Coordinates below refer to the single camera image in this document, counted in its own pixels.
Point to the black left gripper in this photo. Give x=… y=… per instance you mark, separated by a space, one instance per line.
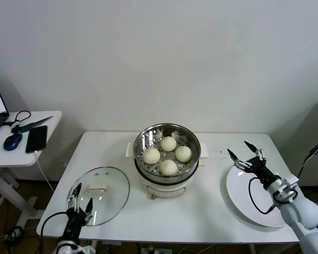
x=74 y=223

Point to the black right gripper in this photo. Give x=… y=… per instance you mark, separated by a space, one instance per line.
x=262 y=170

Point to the white steamed baozi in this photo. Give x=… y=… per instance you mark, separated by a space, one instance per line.
x=151 y=155
x=168 y=143
x=183 y=154
x=168 y=167

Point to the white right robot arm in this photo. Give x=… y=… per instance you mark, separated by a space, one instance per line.
x=304 y=211

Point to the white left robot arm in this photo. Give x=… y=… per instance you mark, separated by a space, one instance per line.
x=66 y=248

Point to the stainless steel steamer basket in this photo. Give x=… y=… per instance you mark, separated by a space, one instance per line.
x=194 y=148

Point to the white oval plate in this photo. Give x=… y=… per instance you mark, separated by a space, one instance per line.
x=238 y=193

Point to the black smartphone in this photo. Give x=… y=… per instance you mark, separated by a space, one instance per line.
x=37 y=138

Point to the white side table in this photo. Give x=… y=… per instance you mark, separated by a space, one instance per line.
x=13 y=157

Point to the white electric cooker pot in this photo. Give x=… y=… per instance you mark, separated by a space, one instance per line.
x=165 y=189

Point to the blue computer mouse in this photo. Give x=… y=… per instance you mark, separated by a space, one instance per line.
x=12 y=141

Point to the green black knife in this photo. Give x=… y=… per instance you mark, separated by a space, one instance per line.
x=31 y=124

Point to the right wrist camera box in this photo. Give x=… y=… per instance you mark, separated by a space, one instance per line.
x=287 y=189

